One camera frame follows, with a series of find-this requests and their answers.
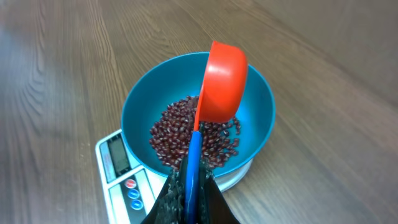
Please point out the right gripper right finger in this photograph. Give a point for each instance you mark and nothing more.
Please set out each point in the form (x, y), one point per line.
(212, 207)

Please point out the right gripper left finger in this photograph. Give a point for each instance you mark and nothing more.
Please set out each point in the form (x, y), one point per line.
(169, 205)

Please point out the orange scoop with blue handle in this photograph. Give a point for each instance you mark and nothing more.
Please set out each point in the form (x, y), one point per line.
(221, 93)

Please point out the white digital kitchen scale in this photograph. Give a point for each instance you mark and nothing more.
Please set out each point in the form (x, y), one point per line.
(130, 190)

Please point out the red beans in bowl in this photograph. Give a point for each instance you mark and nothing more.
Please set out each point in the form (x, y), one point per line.
(171, 136)

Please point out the blue metal bowl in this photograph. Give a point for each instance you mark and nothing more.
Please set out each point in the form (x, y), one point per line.
(173, 80)

